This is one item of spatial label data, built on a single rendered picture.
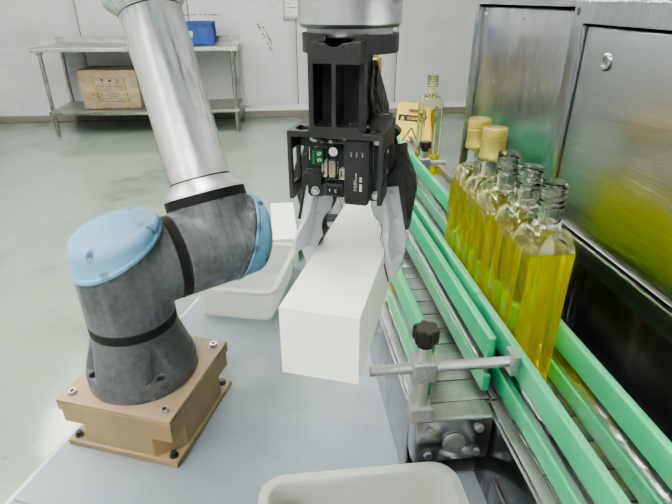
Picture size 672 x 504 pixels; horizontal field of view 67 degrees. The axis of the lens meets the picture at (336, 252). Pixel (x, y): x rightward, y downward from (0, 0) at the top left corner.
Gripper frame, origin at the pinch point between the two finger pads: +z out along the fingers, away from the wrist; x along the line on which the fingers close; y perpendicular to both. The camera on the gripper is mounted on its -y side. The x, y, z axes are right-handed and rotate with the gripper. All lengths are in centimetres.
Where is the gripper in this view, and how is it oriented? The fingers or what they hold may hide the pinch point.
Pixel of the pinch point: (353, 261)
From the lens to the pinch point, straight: 47.9
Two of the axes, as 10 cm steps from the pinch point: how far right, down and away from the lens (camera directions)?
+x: 9.7, 1.1, -2.2
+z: 0.0, 8.9, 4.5
